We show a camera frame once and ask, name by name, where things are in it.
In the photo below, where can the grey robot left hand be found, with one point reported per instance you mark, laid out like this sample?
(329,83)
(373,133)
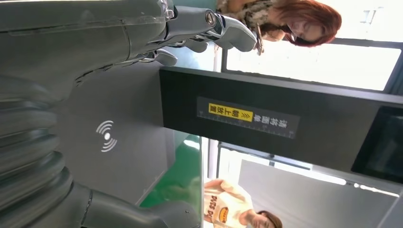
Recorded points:
(78,37)

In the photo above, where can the green conveyor belt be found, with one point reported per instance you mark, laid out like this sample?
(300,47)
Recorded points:
(182,160)

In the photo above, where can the black scanner platform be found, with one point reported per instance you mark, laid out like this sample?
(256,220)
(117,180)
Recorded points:
(132,104)

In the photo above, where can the black-yellow ruler label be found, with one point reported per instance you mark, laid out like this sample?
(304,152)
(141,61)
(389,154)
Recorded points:
(270,122)

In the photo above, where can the person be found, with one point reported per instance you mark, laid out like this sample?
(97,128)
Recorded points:
(308,19)
(226,201)

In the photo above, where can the black scanner column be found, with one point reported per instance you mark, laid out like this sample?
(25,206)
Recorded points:
(324,138)

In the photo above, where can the black scanner screen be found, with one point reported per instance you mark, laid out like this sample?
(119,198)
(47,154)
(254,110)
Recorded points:
(384,148)

